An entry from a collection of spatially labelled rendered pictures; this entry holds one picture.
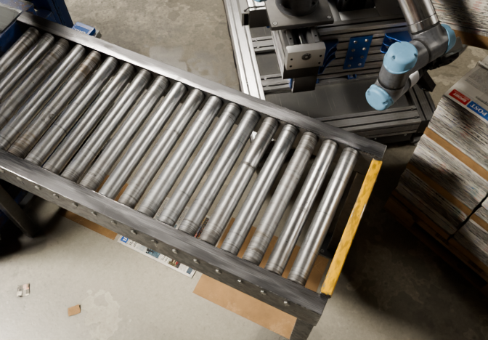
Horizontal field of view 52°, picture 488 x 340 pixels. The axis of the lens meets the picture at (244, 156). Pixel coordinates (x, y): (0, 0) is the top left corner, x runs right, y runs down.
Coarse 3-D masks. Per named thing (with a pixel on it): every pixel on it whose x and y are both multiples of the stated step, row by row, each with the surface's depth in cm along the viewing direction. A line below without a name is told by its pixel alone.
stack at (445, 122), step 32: (480, 64) 163; (448, 96) 156; (480, 96) 155; (448, 128) 164; (480, 128) 154; (416, 160) 187; (448, 160) 173; (480, 160) 162; (416, 192) 200; (480, 192) 170; (448, 224) 197; (448, 256) 212; (480, 256) 193; (480, 288) 206
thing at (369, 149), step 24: (24, 24) 177; (48, 24) 176; (72, 48) 175; (96, 48) 170; (120, 48) 170; (168, 72) 164; (216, 96) 159; (240, 96) 159; (240, 120) 164; (288, 120) 154; (312, 120) 154; (360, 144) 150; (360, 168) 156
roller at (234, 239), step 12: (288, 132) 152; (276, 144) 150; (288, 144) 150; (276, 156) 147; (264, 168) 146; (276, 168) 146; (264, 180) 143; (252, 192) 142; (264, 192) 142; (252, 204) 139; (240, 216) 138; (252, 216) 138; (240, 228) 136; (228, 240) 134; (240, 240) 135
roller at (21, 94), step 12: (60, 48) 170; (48, 60) 167; (60, 60) 171; (36, 72) 164; (48, 72) 167; (24, 84) 162; (36, 84) 164; (12, 96) 159; (24, 96) 161; (0, 108) 157; (12, 108) 158; (0, 120) 156
